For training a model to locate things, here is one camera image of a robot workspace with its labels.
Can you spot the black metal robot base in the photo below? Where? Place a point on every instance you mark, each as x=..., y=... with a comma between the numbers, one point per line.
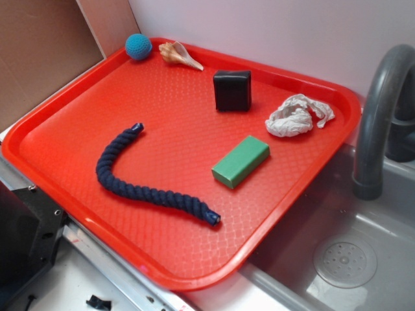
x=31, y=228

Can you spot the crumpled white paper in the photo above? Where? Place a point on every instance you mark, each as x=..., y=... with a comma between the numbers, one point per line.
x=298, y=115

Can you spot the green rectangular block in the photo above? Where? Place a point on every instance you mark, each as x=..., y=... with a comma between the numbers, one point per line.
x=240, y=162

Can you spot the red plastic tray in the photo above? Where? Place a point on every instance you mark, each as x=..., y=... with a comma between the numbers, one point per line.
x=57, y=147

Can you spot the black square cushion block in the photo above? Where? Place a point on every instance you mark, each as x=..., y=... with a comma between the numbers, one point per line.
x=233, y=90

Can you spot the tan conch seashell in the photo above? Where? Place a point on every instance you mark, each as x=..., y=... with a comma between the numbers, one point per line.
x=176, y=53

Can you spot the blue crocheted ball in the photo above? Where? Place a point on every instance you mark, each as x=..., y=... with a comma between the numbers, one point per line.
x=138, y=46

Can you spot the grey plastic sink basin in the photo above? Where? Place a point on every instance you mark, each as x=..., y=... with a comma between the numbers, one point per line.
x=282, y=265

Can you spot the round grey sink drain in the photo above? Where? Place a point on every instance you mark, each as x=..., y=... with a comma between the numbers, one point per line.
x=345, y=262

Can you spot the grey plastic faucet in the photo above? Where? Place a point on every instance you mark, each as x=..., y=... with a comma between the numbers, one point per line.
x=387, y=124

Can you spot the black tape scrap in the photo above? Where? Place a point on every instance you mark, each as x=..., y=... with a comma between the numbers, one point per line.
x=98, y=303

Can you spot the brown cardboard panel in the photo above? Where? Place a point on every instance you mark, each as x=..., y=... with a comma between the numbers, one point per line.
x=47, y=44

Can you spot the silver aluminium frame rail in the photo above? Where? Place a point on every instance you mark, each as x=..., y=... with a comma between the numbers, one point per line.
x=84, y=268

